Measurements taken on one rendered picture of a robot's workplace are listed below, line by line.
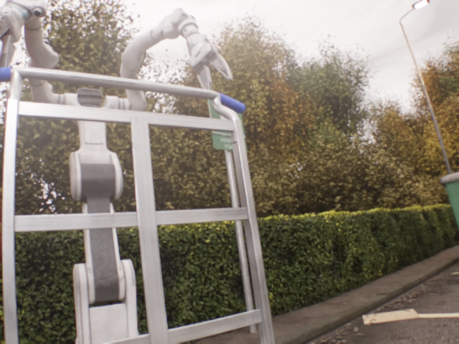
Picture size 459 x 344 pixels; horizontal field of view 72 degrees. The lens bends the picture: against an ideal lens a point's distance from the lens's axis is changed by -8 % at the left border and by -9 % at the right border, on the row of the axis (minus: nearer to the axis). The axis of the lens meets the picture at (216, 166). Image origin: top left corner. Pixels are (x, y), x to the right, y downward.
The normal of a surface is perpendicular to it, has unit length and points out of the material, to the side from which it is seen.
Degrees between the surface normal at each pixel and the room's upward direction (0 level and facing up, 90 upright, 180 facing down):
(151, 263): 90
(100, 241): 74
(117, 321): 107
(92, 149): 84
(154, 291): 90
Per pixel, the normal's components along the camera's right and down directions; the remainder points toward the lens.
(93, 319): 0.45, 0.00
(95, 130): 0.41, -0.44
